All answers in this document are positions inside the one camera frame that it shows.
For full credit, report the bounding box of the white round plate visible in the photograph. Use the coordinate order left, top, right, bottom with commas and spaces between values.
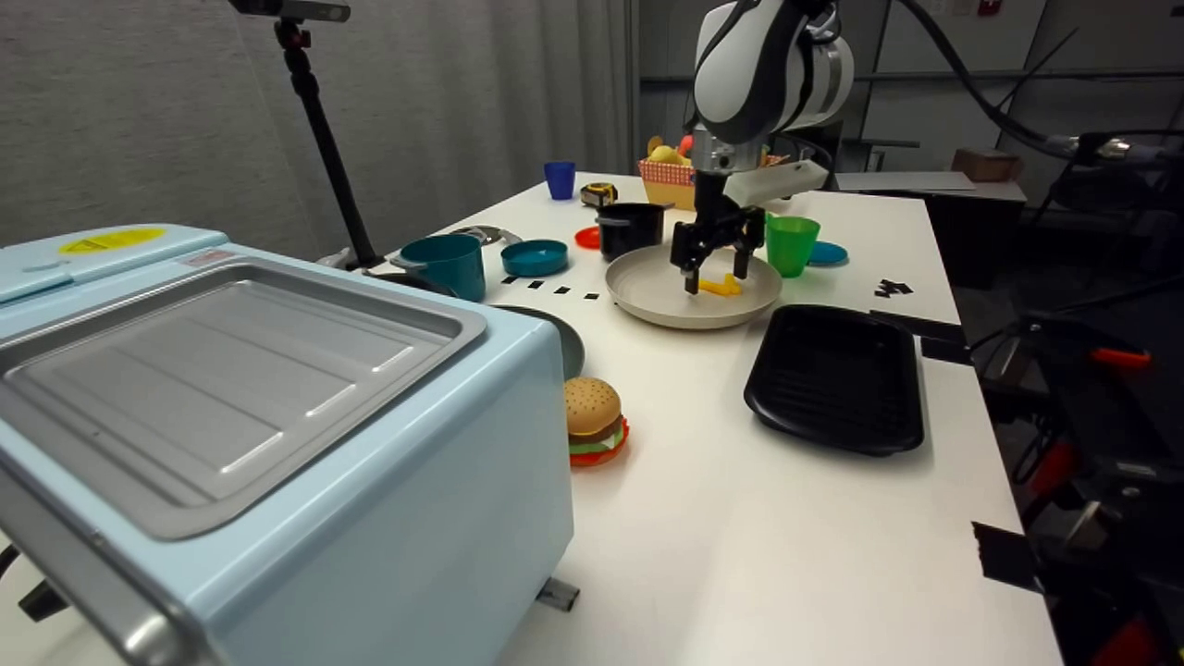
604, 240, 789, 335

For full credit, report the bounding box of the grey metal disc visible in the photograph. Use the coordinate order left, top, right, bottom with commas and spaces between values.
445, 223, 524, 248

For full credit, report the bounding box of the light blue toy oven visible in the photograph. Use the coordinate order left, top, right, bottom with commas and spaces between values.
0, 218, 575, 666

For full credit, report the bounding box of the teal toy saucer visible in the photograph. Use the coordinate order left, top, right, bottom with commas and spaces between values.
499, 239, 573, 283

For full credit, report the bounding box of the black rectangular tray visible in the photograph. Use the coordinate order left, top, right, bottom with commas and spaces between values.
739, 305, 928, 459

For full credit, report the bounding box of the toy hamburger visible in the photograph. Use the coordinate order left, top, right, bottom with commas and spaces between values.
563, 374, 631, 474

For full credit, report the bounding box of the blue toy cup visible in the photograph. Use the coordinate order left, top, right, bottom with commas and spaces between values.
541, 161, 582, 204

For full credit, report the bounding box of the teal toy cup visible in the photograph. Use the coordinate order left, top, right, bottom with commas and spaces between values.
367, 234, 487, 308

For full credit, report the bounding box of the brown box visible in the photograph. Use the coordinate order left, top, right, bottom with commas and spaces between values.
949, 146, 1028, 189

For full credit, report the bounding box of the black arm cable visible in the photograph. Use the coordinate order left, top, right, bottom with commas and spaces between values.
900, 0, 1184, 170

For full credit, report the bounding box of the pink toy basket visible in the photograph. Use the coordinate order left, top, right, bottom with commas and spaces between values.
636, 151, 701, 210

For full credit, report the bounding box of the black toy pot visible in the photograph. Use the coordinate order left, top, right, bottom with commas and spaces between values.
594, 200, 670, 268

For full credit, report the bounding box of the black tape strip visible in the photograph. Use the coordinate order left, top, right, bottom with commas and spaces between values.
968, 517, 1042, 594

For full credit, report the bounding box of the grey curtain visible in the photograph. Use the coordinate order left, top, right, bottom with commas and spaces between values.
0, 0, 652, 271

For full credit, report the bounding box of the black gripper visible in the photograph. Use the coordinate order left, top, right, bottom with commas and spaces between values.
664, 167, 770, 302

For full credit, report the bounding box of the red handled clamp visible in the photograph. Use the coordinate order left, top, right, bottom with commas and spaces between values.
1028, 438, 1075, 505
1087, 616, 1170, 666
1087, 345, 1156, 379

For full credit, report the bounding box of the black tripod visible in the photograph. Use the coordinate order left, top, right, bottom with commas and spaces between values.
268, 10, 387, 273

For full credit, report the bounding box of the green plastic cup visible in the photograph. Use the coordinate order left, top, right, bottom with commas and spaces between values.
763, 210, 823, 283

